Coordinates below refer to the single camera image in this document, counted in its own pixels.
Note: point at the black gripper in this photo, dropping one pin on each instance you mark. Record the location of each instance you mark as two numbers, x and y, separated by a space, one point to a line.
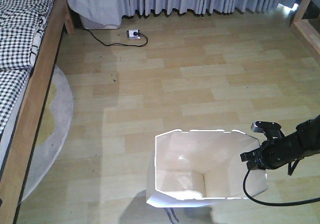
272 156

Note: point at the white trash bin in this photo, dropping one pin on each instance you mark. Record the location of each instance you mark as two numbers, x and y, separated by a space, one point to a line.
198 168

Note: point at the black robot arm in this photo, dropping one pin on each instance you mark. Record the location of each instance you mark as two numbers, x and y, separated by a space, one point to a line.
307 135

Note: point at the wooden furniture at right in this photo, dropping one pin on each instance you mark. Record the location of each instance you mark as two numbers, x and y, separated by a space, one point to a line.
305 32

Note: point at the floor power outlet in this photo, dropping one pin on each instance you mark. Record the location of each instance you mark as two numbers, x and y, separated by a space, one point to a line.
133 34

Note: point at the grey round rug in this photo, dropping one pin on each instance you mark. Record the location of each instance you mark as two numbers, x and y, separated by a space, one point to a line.
53 130

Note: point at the checkered black white bedding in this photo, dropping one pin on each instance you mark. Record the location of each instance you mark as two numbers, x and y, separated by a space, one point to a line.
23 24

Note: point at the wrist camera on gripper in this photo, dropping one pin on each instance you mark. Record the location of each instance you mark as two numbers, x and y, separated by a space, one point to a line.
271 130

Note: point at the wooden bed frame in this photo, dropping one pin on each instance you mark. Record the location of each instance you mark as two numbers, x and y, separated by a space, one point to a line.
20 154

